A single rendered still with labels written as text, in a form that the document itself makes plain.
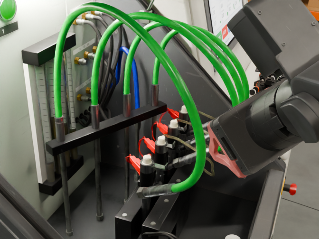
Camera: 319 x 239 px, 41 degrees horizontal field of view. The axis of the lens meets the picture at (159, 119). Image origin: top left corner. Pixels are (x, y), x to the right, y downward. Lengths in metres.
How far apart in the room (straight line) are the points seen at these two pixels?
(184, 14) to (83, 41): 0.26
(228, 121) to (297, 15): 0.13
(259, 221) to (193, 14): 0.53
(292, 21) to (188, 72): 0.76
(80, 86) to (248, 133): 0.74
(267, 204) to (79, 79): 0.55
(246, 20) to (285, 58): 0.05
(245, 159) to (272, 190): 0.66
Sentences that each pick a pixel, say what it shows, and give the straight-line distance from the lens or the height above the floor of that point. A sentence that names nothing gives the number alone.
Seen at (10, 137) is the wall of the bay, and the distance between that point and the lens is 0.94.
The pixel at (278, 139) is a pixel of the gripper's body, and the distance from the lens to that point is 0.41.
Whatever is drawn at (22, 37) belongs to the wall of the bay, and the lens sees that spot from 0.91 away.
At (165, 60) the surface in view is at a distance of 0.61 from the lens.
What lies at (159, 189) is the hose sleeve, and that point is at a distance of 0.72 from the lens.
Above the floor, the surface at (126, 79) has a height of 1.20.
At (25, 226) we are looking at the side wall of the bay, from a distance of 0.58.
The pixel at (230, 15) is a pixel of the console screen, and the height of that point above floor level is 1.22.
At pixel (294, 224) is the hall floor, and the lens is 2.50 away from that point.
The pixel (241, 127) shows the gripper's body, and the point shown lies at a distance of 0.44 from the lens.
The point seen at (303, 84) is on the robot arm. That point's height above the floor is 1.48.
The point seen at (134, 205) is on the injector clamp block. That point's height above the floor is 0.98.
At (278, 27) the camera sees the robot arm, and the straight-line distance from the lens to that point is 0.35.
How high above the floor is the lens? 1.59
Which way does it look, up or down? 29 degrees down
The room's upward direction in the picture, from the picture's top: 2 degrees clockwise
